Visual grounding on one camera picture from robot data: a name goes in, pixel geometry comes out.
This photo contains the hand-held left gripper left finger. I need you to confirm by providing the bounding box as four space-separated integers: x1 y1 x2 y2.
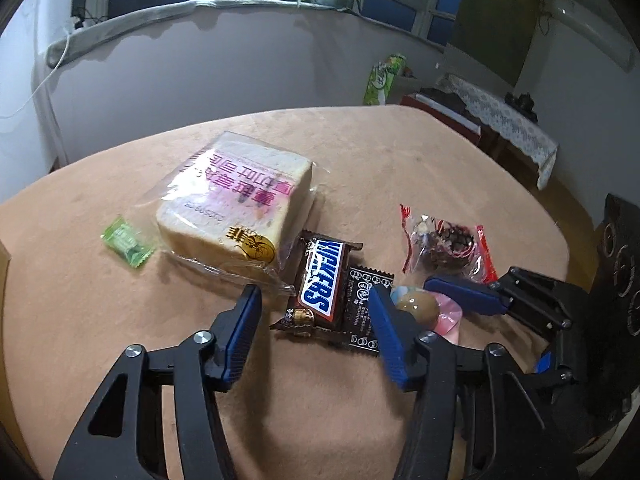
52 284 263 480

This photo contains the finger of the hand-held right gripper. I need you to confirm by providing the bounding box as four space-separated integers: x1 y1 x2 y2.
536 350 581 387
424 266 575 333

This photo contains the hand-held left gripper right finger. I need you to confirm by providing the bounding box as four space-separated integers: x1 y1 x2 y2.
369 285 580 480

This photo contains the braised egg packet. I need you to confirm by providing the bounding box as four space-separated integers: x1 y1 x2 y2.
390 285 466 346

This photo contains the black patterned snack packet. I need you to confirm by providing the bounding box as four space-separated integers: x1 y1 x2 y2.
327 265 396 358

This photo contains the red-edged clear snack packet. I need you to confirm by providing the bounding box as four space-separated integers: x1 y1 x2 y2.
399 204 499 286

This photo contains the brown gold candy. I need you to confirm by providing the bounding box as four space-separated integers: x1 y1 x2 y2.
270 305 318 338

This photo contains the brown chocolate bar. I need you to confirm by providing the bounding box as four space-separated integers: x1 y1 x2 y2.
292 230 363 331

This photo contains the sliced bread packet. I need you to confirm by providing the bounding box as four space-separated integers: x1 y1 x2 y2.
135 131 318 296

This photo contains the green candy packet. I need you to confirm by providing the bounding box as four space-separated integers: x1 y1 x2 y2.
101 215 160 270

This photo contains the side table with lace cloth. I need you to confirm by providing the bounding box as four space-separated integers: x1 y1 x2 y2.
437 74 560 191

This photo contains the red cardboard box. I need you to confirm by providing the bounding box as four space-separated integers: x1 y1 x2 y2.
400 87 483 153

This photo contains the dark object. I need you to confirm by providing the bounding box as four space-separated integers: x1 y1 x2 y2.
504 91 538 122

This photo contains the green printed bag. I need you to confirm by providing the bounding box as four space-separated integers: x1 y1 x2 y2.
362 54 407 107

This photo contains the olive green curtain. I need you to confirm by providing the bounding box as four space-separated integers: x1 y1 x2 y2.
452 0 545 88

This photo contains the grey window sill cover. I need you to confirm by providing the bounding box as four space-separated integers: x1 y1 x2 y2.
46 0 446 68

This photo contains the white cable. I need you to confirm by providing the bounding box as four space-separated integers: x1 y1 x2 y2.
0 30 71 122

